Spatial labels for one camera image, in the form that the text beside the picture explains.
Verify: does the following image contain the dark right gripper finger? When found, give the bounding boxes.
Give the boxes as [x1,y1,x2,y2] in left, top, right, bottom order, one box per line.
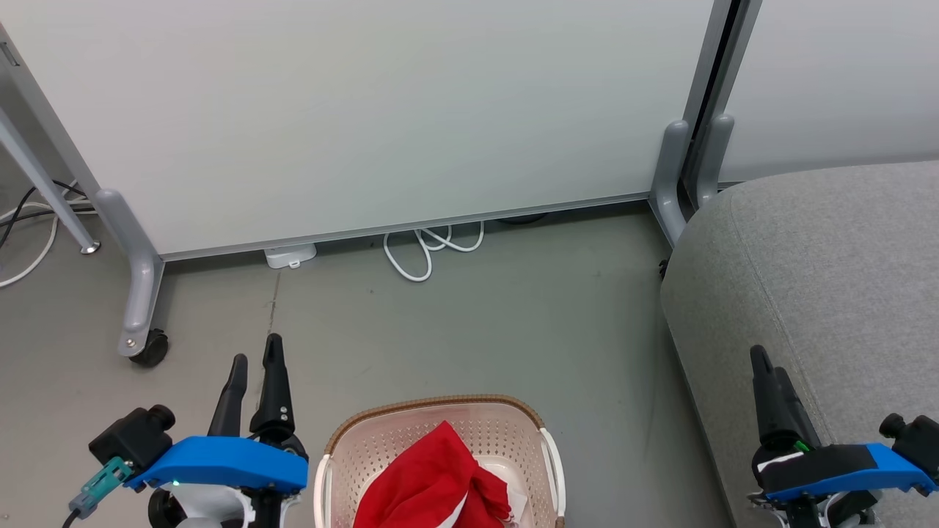
[750,346,802,450]
[775,367,824,445]

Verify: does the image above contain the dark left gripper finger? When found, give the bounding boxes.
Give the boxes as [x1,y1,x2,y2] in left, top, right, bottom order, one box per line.
[208,354,249,439]
[250,334,298,441]

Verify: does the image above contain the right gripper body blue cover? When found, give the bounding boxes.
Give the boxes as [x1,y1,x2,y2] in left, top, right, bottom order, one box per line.
[750,439,939,507]

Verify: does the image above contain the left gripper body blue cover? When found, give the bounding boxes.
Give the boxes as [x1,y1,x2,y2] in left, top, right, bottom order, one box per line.
[125,418,310,494]

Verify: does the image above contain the grey fabric sofa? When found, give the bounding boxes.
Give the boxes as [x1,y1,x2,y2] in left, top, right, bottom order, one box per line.
[660,160,939,528]

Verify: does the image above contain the white power adapter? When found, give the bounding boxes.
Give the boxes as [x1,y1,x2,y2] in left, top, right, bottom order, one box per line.
[263,243,318,271]

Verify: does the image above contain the grey partition leg with caster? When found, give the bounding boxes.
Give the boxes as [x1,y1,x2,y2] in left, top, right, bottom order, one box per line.
[95,188,167,360]

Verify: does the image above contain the beige perforated laundry basket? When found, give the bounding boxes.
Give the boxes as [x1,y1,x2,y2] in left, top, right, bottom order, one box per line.
[314,395,567,528]

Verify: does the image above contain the grey metal table leg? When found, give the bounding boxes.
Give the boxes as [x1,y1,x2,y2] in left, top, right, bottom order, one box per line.
[0,106,102,256]

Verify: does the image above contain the large white partition board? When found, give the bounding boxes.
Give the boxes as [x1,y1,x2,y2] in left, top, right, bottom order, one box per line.
[0,0,718,262]

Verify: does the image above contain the narrow white partition board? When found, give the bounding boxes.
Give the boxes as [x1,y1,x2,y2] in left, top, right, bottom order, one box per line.
[715,0,939,184]

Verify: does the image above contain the teal left camera connector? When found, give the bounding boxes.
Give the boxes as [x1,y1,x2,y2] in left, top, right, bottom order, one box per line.
[69,456,134,516]

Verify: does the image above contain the coiled white cable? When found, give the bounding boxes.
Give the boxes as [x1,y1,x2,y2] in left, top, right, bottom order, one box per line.
[382,220,486,284]

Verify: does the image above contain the long white floor cable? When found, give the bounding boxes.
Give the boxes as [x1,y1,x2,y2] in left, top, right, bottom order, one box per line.
[0,197,98,289]

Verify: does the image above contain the black floor cable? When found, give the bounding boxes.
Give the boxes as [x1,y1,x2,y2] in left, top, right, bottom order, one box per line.
[0,179,98,252]

